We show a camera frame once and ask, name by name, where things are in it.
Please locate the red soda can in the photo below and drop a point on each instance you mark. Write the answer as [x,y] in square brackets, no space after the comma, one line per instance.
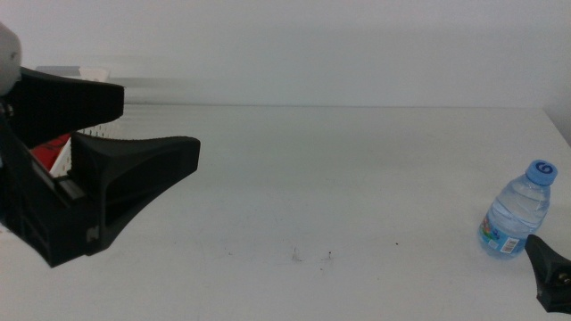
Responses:
[47,153]

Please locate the white perforated plastic basket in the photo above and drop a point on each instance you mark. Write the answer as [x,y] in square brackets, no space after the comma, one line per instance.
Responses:
[93,73]

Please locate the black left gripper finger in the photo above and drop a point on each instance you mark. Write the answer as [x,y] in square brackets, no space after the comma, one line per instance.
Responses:
[134,169]
[67,104]

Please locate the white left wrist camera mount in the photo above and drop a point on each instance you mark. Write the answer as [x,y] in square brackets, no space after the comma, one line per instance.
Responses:
[9,58]

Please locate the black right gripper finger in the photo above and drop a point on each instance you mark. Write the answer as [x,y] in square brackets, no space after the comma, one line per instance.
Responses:
[551,276]

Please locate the clear water bottle blue cap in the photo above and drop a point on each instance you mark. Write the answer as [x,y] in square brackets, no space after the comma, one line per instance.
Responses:
[513,214]

